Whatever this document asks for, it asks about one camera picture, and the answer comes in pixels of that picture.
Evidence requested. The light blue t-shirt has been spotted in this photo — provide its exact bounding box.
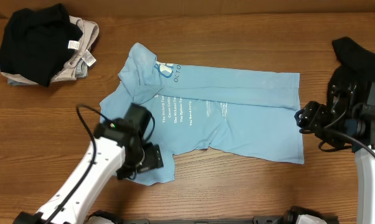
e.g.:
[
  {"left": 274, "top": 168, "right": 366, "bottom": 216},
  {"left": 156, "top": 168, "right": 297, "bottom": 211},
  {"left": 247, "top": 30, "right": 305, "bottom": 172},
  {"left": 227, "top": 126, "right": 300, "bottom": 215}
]
[{"left": 100, "top": 43, "right": 304, "bottom": 185}]

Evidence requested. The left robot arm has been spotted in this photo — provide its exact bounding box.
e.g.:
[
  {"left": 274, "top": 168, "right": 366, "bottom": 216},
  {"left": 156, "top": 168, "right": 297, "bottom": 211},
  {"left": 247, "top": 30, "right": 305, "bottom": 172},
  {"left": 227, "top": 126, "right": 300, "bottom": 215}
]
[{"left": 13, "top": 104, "right": 163, "bottom": 224}]

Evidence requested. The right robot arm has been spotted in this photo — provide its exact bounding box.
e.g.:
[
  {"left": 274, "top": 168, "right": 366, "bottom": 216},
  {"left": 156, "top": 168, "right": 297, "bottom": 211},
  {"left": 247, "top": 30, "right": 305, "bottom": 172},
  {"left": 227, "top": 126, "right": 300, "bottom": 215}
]
[{"left": 295, "top": 82, "right": 375, "bottom": 223}]

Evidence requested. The black crumpled garment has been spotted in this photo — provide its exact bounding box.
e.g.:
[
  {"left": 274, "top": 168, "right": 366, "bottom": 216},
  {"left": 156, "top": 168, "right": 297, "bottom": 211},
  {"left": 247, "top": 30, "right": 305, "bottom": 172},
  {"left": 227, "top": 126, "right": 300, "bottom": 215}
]
[{"left": 326, "top": 37, "right": 375, "bottom": 107}]

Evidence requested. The grey-blue folded garment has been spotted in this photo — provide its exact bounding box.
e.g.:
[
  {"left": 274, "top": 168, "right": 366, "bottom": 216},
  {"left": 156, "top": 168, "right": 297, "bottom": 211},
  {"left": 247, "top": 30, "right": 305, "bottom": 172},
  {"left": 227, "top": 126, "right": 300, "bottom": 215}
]
[{"left": 2, "top": 60, "right": 88, "bottom": 85}]

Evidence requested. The beige folded garment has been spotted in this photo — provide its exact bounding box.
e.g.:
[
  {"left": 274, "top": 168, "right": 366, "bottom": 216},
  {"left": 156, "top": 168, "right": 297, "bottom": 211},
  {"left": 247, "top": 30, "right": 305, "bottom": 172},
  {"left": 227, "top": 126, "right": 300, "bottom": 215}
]
[{"left": 0, "top": 15, "right": 100, "bottom": 85}]

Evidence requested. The black folded garment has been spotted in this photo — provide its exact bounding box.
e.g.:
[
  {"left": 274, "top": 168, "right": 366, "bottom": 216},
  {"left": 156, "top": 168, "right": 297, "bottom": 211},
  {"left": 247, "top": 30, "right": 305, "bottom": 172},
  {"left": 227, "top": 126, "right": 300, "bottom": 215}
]
[{"left": 0, "top": 4, "right": 83, "bottom": 86}]

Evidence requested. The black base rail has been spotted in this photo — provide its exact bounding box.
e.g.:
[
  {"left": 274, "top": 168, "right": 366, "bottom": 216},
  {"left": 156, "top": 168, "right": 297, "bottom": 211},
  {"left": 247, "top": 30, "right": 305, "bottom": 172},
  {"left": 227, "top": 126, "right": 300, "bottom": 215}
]
[{"left": 84, "top": 207, "right": 341, "bottom": 224}]

